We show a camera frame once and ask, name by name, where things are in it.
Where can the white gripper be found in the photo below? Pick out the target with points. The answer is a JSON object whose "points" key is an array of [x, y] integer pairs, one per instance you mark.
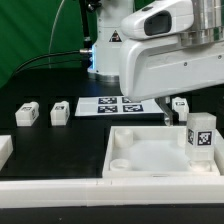
{"points": [[162, 67]]}

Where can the white square tabletop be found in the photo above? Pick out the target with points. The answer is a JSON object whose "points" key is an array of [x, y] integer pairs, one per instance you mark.
{"points": [[151, 151]]}

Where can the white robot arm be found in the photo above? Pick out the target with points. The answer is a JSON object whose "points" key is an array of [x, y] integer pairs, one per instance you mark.
{"points": [[196, 22]]}

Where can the white sheet with markers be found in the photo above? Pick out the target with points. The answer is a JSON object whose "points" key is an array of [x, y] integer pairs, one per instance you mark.
{"points": [[114, 105]]}

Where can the white U-shaped obstacle fence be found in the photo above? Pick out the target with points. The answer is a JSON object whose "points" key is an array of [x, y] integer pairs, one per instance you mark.
{"points": [[102, 192]]}

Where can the green backdrop curtain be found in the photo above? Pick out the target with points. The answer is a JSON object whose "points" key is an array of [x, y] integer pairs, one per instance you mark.
{"points": [[29, 28]]}

